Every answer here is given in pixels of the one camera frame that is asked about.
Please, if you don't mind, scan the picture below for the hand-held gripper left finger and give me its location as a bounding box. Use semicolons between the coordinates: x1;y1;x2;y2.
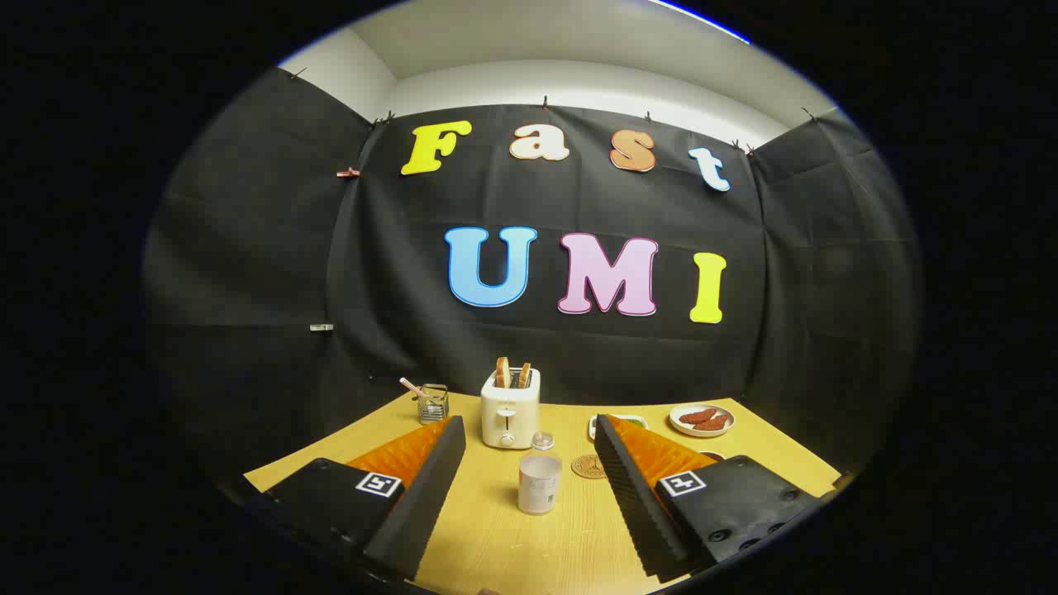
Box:
244;416;467;582

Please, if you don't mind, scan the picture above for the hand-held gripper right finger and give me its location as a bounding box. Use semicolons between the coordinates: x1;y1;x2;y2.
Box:
593;414;827;583

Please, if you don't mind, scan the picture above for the clear plastic juice bottle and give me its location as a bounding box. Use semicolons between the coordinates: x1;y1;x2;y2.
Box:
518;431;563;516

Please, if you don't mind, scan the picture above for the white divided bean dish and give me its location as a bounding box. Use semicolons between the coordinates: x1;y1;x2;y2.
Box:
589;414;650;440

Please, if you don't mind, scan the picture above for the white round plate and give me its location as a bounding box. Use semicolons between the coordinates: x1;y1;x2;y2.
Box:
670;403;736;438

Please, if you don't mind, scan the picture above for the wooden table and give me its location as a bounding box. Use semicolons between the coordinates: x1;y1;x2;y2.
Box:
244;390;842;595

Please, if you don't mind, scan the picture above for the cream toaster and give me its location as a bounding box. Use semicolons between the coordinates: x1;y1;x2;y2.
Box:
481;368;541;450

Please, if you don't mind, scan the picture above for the wire mesh holder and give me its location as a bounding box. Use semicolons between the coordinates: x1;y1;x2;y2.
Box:
417;384;450;425

